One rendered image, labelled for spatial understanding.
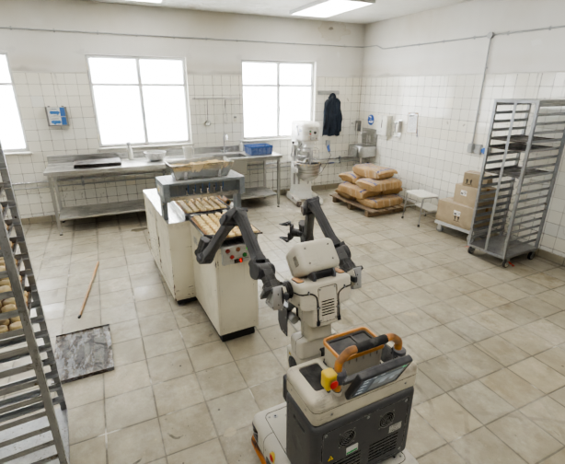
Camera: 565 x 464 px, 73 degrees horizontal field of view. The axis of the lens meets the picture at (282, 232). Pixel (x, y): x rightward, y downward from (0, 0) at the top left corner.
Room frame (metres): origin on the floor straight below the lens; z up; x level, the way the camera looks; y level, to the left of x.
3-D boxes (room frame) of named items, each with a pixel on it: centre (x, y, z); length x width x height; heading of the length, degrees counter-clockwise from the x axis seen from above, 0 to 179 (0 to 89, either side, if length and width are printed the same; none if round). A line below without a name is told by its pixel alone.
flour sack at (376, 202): (6.17, -1.62, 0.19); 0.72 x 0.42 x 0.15; 119
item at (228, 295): (2.94, 0.50, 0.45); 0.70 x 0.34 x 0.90; 28
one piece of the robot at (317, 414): (1.38, -0.29, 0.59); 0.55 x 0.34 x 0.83; 117
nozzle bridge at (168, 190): (3.39, 0.74, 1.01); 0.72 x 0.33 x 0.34; 118
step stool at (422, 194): (5.63, -2.15, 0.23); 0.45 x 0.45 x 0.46; 17
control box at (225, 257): (2.62, 0.33, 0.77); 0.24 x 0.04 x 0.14; 118
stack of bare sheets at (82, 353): (2.45, 1.53, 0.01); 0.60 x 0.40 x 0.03; 26
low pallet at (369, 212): (6.43, -1.48, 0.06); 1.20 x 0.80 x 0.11; 27
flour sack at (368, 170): (6.39, -1.52, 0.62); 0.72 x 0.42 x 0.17; 31
